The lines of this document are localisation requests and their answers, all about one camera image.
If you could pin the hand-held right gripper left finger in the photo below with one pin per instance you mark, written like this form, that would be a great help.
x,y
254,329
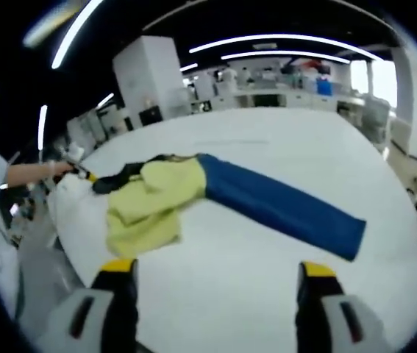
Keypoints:
x,y
83,316

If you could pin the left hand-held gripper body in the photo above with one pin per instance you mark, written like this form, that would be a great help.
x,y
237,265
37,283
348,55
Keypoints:
x,y
71,158

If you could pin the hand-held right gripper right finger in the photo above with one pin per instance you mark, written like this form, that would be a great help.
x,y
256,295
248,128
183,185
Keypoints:
x,y
348,316

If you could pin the yellow blue black garment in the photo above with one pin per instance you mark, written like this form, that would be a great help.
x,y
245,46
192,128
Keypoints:
x,y
267,198

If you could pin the person's left hand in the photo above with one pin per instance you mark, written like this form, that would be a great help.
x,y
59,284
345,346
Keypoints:
x,y
59,169

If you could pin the short straight ceiling light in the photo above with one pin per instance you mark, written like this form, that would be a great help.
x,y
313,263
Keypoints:
x,y
42,127

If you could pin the small black cabinet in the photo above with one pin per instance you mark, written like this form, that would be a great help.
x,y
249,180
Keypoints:
x,y
151,117

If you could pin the large white block pillar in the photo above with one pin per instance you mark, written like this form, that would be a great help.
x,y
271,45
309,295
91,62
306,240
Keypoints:
x,y
149,73

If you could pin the bright arc ceiling light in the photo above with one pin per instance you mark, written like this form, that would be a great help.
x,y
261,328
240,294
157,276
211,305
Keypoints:
x,y
70,36

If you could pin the white lab counter shelving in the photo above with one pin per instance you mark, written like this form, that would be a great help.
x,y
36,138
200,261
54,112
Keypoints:
x,y
274,90

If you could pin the blue storage box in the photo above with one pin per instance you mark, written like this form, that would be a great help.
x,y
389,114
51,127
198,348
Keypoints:
x,y
324,87

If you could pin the shorter curved ceiling light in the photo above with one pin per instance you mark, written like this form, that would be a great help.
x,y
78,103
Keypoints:
x,y
285,54

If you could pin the long curved ceiling light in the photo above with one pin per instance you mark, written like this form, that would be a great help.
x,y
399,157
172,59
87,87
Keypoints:
x,y
285,40

